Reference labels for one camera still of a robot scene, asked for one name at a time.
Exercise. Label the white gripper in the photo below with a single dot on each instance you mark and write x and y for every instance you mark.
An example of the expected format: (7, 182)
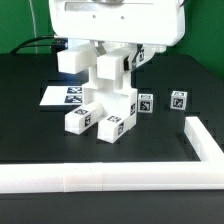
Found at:
(154, 22)

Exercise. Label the white chair seat part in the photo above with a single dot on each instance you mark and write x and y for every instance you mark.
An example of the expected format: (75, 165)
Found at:
(110, 97)

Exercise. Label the white chair back part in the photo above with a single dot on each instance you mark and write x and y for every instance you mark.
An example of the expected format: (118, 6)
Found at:
(111, 65)

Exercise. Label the white L-shaped obstacle fence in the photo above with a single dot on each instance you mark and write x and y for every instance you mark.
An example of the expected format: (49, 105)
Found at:
(206, 173)

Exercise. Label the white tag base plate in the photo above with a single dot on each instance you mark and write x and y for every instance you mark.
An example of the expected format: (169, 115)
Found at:
(62, 95)

